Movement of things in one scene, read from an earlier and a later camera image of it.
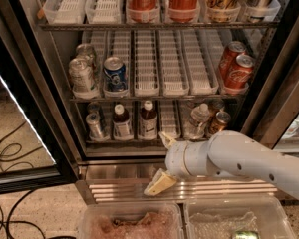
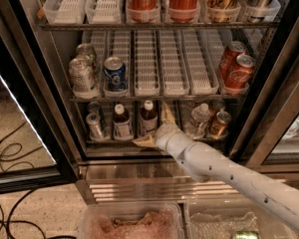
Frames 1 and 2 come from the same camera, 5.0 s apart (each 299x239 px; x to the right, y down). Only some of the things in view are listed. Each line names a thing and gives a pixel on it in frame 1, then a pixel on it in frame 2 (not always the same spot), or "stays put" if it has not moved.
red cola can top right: [184, 2] stays put
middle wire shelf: [159, 100] stays put
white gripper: [177, 159] to [165, 134]
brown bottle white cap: [148, 122] stays put
